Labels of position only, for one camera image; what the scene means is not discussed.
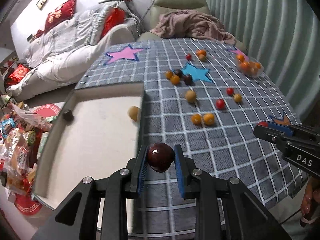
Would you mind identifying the clear glass fruit bowl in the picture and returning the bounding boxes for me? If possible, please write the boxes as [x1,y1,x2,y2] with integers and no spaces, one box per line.
[235,56,264,78]

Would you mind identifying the small dark fruit in box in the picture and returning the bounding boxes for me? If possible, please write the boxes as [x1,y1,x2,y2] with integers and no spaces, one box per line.
[62,109,74,122]

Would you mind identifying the pile of snack packets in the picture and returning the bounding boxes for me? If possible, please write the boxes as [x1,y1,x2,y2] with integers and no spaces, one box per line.
[0,94,63,215]

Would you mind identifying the grey checked tablecloth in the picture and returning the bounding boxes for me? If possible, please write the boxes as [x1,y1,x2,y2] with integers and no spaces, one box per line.
[74,37,310,240]

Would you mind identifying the tan fruit at far table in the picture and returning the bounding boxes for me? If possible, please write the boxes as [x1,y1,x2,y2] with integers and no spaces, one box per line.
[199,54,207,62]

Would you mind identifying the red cherry tomato with stem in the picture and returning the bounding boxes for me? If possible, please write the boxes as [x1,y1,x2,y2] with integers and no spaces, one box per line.
[216,99,225,110]

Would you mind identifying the small picture frame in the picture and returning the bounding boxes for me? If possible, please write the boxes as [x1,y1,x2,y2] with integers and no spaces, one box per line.
[36,0,48,10]

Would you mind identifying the dark red plum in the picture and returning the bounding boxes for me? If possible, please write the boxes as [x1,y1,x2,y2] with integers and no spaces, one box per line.
[147,143,175,173]

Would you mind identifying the dark grey shallow box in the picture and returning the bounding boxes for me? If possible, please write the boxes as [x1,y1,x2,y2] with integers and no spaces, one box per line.
[32,82,144,210]

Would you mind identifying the yellow orange round fruit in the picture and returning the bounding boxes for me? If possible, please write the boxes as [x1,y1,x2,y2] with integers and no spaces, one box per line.
[233,93,242,103]

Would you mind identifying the red cushion on armrest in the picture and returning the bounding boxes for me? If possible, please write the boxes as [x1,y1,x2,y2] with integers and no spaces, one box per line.
[100,8,125,38]

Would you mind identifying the orange kumquat on cloth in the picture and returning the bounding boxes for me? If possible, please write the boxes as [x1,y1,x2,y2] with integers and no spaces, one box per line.
[191,113,202,125]

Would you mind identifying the right hand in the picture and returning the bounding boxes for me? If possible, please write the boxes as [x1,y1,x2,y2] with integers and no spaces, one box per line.
[300,177,319,228]

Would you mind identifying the tan round fruit in box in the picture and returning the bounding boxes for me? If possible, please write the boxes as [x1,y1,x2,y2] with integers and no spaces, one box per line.
[127,106,140,122]

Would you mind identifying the tan round fruit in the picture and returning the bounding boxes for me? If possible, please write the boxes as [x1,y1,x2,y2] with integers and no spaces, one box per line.
[127,106,140,122]
[185,90,197,103]

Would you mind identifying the pink blanket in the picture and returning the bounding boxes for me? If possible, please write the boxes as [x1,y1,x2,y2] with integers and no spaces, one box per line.
[150,10,236,45]

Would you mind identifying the white covered sofa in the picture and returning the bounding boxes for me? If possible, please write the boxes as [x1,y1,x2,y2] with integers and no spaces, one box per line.
[5,1,141,101]

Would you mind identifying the green curtain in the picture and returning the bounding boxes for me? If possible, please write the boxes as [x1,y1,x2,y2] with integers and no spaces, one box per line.
[210,0,319,120]

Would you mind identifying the red cushion at sofa end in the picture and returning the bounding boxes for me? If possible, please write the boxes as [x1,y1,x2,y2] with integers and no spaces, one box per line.
[4,64,30,87]

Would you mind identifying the small red tomato far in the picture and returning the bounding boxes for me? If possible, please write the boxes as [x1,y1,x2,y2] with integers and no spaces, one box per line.
[185,54,192,61]

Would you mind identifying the orange on bowl top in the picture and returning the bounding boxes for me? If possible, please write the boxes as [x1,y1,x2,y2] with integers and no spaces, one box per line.
[236,54,245,62]

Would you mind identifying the grey striped pillow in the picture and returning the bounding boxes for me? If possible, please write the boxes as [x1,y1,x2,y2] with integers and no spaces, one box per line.
[87,0,128,46]

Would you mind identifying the orange kumquat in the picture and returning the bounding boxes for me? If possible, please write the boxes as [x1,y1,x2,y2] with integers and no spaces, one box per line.
[203,113,215,126]
[191,113,202,125]
[165,71,173,80]
[170,75,180,85]

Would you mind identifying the large red embroidered cushion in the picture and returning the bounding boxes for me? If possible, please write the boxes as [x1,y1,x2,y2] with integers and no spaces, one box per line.
[44,0,76,33]

